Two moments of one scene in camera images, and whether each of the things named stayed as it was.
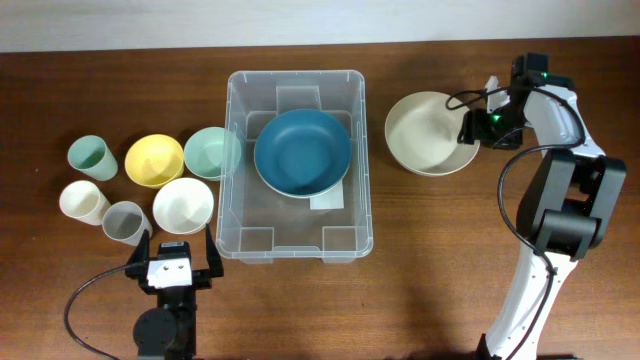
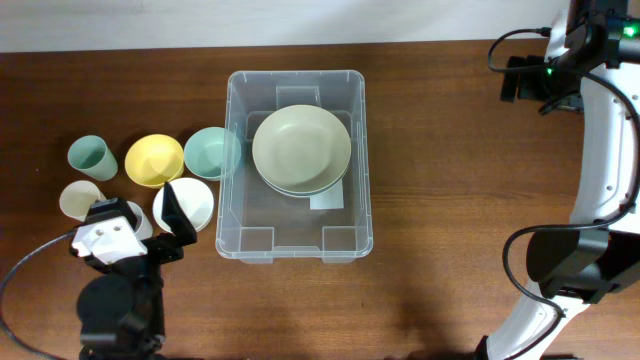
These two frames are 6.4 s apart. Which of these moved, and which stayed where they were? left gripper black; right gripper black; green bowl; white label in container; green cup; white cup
Moved: right gripper black; left gripper black
Stayed: white label in container; green bowl; white cup; green cup
